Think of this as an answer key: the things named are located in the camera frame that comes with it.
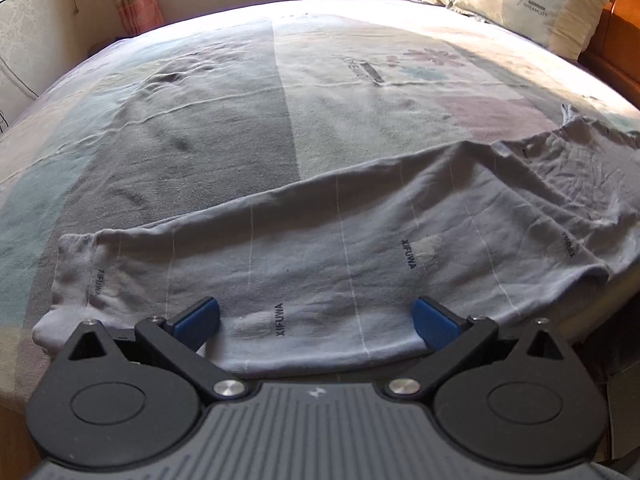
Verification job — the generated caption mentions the black cable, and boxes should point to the black cable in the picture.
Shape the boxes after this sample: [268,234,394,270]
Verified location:
[0,55,41,131]

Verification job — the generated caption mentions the large printed pillow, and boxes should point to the large printed pillow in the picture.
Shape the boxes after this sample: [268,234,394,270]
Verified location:
[452,0,613,61]

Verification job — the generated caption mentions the wooden headboard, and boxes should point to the wooden headboard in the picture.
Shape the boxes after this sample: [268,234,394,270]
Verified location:
[530,0,640,111]

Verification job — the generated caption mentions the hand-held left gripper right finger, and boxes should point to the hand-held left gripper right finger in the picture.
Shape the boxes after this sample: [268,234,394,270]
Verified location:
[386,298,568,401]

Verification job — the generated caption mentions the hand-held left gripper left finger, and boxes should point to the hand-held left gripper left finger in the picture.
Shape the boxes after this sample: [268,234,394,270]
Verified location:
[67,297,247,401]

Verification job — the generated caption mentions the grey pants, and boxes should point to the grey pants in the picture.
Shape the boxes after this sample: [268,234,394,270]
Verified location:
[32,115,640,376]

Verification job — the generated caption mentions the patchwork bed sheet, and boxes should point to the patchwork bed sheet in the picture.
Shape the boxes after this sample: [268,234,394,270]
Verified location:
[0,0,640,411]

